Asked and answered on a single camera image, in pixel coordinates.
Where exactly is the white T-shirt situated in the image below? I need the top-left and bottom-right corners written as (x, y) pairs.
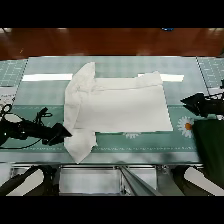
top-left (62, 61), bottom-right (174, 165)

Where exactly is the silver frame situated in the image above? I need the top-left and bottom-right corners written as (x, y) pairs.
top-left (0, 161), bottom-right (224, 197)

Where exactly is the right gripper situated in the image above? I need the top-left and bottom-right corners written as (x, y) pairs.
top-left (192, 92), bottom-right (210, 118)

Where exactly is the black cable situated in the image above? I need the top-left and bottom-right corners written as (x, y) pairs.
top-left (0, 137), bottom-right (44, 151)

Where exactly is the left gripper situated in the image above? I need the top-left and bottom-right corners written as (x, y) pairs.
top-left (41, 122), bottom-right (66, 147)

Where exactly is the dark green garment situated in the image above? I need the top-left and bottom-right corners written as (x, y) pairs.
top-left (192, 117), bottom-right (224, 193)

